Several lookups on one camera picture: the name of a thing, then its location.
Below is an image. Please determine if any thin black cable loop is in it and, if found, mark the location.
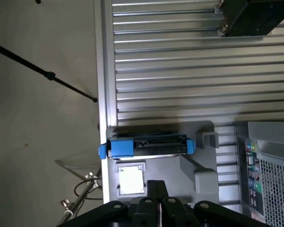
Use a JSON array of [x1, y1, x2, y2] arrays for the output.
[[74, 178, 104, 201]]

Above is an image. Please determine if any silver CPU chip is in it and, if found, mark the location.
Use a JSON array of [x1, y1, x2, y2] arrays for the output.
[[117, 165, 144, 195]]

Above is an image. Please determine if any black tripod leg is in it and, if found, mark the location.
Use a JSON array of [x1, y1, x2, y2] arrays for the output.
[[0, 40, 98, 104]]

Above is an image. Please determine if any brass standoff bolt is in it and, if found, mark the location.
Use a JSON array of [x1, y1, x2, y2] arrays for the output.
[[217, 23, 230, 38], [214, 0, 226, 14]]

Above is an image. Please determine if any metal rod with brass clamps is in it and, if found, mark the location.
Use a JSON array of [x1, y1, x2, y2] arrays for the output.
[[58, 167, 103, 227]]

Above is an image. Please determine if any black mounted box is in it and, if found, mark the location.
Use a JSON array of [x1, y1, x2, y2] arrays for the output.
[[223, 0, 284, 37]]

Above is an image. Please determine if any open silver PC case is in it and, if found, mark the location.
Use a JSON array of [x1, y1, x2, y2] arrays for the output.
[[234, 121, 284, 227]]

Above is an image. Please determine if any grey parts rack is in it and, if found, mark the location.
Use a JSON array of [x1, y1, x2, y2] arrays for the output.
[[106, 120, 220, 206]]

